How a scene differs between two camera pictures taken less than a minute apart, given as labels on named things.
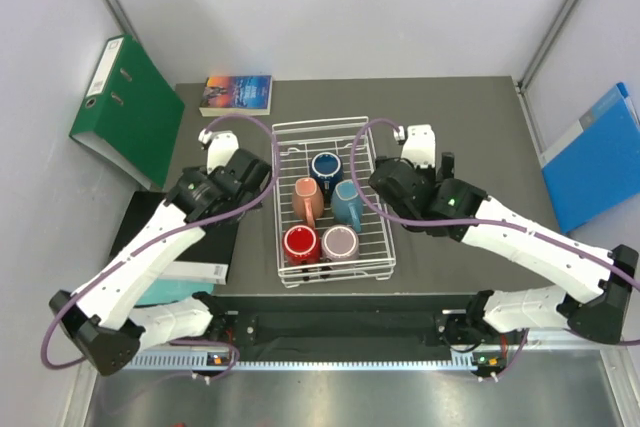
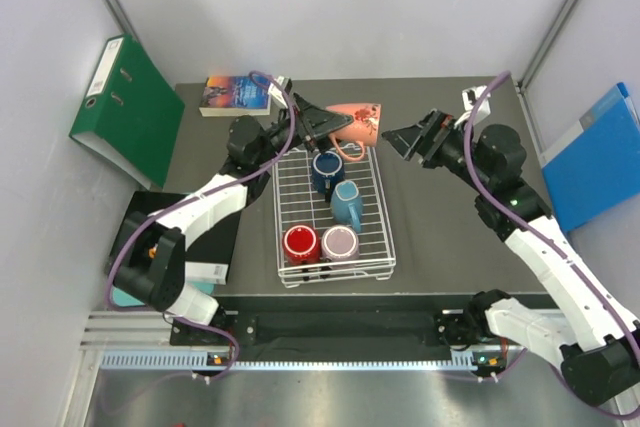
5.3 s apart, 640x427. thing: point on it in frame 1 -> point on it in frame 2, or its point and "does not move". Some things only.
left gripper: [212, 174] -> [313, 125]
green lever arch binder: [132, 116] does not move
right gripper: [430, 172] -> [446, 127]
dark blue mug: [327, 168] does not move
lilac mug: [339, 243] does not move
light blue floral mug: [347, 204] does not move
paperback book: [244, 95] does not move
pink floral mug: [308, 200] -> [363, 129]
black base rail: [343, 322] does not move
